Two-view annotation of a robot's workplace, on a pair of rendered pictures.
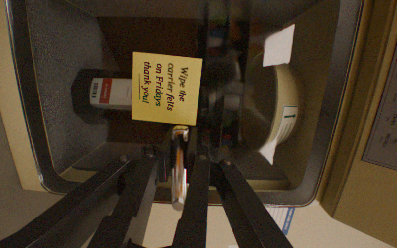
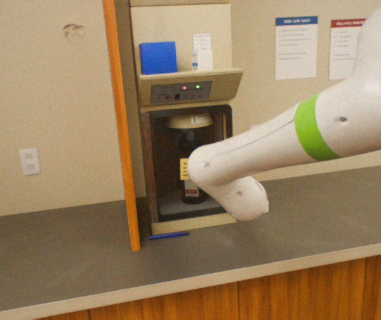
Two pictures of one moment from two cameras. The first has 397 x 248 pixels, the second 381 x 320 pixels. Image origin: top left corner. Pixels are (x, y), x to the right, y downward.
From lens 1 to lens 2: 1.10 m
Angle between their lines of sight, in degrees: 17
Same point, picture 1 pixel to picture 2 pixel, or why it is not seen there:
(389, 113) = (190, 98)
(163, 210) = not seen: hidden behind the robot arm
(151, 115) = not seen: hidden behind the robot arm
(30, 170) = (227, 217)
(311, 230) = not seen: outside the picture
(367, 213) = (228, 92)
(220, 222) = (300, 93)
